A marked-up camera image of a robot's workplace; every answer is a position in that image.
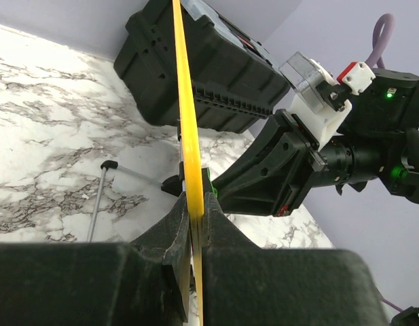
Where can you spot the green whiteboard eraser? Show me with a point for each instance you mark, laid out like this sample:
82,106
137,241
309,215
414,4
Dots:
207,183

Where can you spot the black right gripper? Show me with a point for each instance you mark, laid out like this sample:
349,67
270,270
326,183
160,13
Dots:
276,173

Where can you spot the black plastic toolbox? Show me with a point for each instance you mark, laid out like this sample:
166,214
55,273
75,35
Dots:
235,81

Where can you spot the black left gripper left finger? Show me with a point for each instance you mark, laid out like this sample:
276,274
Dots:
143,282

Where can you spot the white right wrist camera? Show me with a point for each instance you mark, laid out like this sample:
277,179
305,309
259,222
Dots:
322,102

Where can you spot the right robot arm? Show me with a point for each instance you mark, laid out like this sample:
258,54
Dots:
379,139

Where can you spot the yellow framed whiteboard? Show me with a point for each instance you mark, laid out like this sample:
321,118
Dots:
191,150

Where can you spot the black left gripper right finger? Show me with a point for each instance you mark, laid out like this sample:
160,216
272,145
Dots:
244,284

